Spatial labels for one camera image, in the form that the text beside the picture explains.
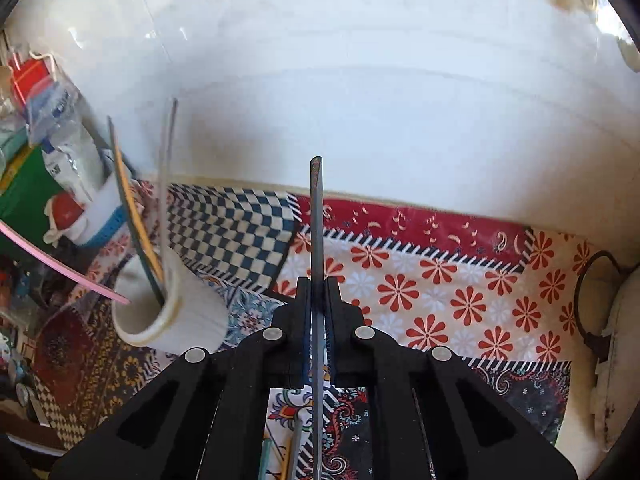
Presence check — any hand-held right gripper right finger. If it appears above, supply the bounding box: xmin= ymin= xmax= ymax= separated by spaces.
xmin=321 ymin=276 xmax=577 ymax=480

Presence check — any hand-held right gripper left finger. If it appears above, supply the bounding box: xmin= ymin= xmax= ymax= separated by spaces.
xmin=49 ymin=276 xmax=314 ymax=480

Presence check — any grey chopstick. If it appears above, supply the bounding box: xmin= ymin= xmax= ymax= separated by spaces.
xmin=309 ymin=156 xmax=326 ymax=480

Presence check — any white ceramic cup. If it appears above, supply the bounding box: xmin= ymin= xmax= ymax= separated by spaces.
xmin=110 ymin=247 xmax=229 ymax=356

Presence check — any orange chopstick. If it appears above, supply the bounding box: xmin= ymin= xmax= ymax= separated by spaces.
xmin=115 ymin=150 xmax=166 ymax=282
xmin=279 ymin=436 xmax=294 ymax=480

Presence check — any teal chopstick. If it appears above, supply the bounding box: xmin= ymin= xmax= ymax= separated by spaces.
xmin=259 ymin=436 xmax=274 ymax=480

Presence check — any bundle of coloured chopsticks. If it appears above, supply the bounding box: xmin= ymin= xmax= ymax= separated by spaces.
xmin=106 ymin=115 xmax=166 ymax=307

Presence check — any pink chopstick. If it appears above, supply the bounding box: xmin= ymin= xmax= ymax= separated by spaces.
xmin=0 ymin=220 xmax=131 ymax=305

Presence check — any patterned table mat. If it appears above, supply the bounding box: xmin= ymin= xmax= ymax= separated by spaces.
xmin=30 ymin=180 xmax=602 ymax=480

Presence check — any white colander basket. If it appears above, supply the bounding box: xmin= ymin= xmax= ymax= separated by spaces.
xmin=79 ymin=174 xmax=137 ymax=249

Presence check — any blue white plastic bag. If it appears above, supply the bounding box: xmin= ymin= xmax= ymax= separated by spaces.
xmin=27 ymin=74 xmax=109 ymax=202

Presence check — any white rice cooker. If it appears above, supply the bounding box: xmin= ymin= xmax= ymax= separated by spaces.
xmin=592 ymin=269 xmax=640 ymax=452

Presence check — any green box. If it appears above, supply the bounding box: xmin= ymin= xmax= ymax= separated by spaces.
xmin=0 ymin=144 xmax=67 ymax=257

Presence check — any teal tissue box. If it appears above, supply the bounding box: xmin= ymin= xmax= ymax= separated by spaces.
xmin=0 ymin=124 xmax=29 ymax=162

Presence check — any red tin box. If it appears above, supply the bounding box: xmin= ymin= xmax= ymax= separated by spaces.
xmin=7 ymin=57 xmax=52 ymax=107

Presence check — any black power cable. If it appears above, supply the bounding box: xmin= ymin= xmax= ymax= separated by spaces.
xmin=573 ymin=250 xmax=619 ymax=362

